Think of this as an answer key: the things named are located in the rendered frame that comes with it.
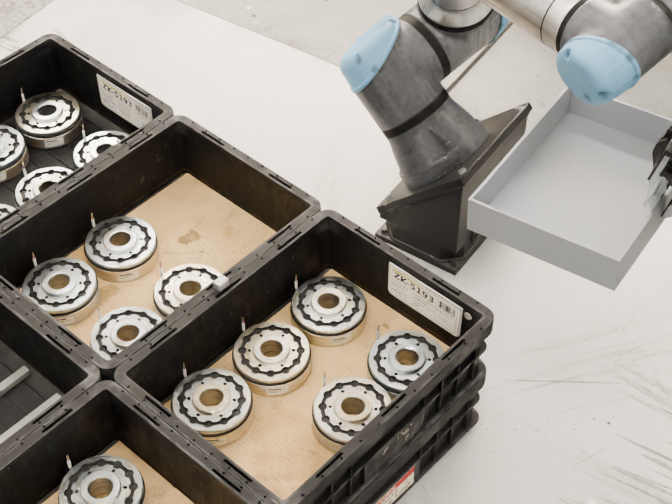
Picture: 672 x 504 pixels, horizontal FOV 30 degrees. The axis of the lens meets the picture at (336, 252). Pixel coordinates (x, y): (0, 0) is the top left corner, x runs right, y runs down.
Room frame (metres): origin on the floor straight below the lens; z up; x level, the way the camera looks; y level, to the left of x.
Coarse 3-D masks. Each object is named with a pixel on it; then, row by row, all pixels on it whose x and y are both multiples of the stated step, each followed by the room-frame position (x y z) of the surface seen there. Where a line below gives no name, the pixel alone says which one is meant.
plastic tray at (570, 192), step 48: (528, 144) 1.22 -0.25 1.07; (576, 144) 1.25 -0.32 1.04; (624, 144) 1.24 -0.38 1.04; (480, 192) 1.11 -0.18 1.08; (528, 192) 1.15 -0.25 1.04; (576, 192) 1.15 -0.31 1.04; (624, 192) 1.15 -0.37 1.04; (528, 240) 1.05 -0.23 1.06; (576, 240) 1.07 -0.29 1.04; (624, 240) 1.06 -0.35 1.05
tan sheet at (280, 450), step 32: (288, 320) 1.12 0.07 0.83; (384, 320) 1.12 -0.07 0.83; (320, 352) 1.06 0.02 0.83; (352, 352) 1.06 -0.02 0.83; (320, 384) 1.01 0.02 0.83; (256, 416) 0.96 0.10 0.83; (288, 416) 0.96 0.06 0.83; (224, 448) 0.91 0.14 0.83; (256, 448) 0.91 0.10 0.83; (288, 448) 0.91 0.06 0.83; (320, 448) 0.91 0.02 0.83; (288, 480) 0.86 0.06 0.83
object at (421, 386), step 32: (352, 224) 1.21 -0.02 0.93; (448, 288) 1.09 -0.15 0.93; (192, 320) 1.04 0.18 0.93; (480, 320) 1.03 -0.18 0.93; (448, 352) 0.98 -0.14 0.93; (128, 384) 0.93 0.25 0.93; (416, 384) 0.93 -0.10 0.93; (160, 416) 0.89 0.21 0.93; (384, 416) 0.89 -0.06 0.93; (352, 448) 0.84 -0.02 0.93; (256, 480) 0.80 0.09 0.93; (320, 480) 0.80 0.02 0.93
